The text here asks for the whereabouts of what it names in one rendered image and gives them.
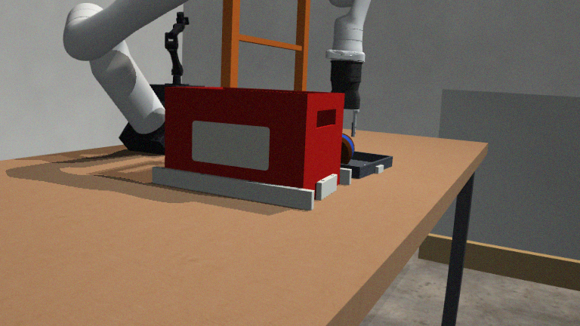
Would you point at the brown bottle with blue label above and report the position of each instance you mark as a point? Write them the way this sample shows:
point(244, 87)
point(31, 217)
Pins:
point(347, 149)

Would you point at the red crate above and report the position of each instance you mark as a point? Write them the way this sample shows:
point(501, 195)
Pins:
point(287, 139)

